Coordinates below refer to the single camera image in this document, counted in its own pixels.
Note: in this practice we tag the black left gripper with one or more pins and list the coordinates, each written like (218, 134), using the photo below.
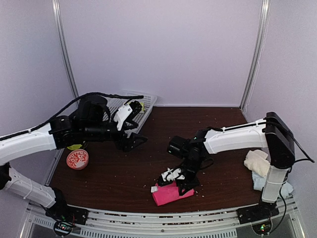
(128, 146)

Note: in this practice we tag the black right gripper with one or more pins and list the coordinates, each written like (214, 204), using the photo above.
(190, 184)

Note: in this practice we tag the pink towel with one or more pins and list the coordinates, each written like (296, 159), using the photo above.
(166, 194)

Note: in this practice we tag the green and white patterned towel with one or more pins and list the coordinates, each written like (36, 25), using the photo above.
(142, 107)

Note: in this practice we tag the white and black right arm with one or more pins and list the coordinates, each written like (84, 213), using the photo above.
(271, 155)

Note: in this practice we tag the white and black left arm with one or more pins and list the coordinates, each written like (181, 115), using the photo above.
(91, 117)

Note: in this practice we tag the white perforated plastic basket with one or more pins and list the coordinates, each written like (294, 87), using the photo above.
(140, 118)

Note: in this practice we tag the green bowl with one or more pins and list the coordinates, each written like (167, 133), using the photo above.
(74, 147)

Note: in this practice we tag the red patterned bowl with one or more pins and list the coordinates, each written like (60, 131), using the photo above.
(77, 159)

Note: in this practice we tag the cream towel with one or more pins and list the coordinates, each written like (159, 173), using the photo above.
(256, 161)

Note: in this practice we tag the light blue towel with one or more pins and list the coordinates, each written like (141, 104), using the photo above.
(258, 184)

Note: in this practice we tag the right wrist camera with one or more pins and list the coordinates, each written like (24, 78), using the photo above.
(169, 176)

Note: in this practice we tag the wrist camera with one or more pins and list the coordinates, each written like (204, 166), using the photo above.
(124, 114)
(169, 176)

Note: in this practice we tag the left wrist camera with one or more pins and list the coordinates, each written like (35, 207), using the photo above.
(124, 114)

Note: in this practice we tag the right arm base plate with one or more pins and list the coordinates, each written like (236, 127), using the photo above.
(256, 213)

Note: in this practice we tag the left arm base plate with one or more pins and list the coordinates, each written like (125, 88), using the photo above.
(70, 215)

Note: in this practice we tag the left aluminium corner post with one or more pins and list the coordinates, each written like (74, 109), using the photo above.
(63, 46)

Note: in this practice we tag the aluminium corner post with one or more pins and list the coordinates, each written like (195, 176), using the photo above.
(256, 55)
(63, 46)

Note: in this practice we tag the right aluminium corner post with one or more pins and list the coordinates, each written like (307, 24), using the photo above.
(256, 55)

